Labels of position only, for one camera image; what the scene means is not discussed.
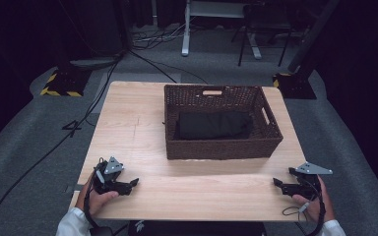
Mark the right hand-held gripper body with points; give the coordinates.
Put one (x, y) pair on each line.
(305, 182)

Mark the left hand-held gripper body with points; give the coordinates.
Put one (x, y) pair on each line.
(110, 177)

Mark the brown woven wicker basket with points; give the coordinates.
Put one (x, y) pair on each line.
(223, 147)

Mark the dark cloth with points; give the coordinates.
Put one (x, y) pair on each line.
(211, 125)

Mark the person's left hand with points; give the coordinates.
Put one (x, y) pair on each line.
(96, 201)

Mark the person's right hand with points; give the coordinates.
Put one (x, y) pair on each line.
(318, 206)

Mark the person's dark clothing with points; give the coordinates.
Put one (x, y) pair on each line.
(197, 228)

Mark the black yellow striped stand base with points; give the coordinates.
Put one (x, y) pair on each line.
(297, 87)
(64, 83)

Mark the slanted dark metal stand pole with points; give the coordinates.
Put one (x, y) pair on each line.
(315, 36)

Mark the black chair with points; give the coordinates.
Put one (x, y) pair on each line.
(262, 26)

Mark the white desk frame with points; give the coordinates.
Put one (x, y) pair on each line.
(190, 29)

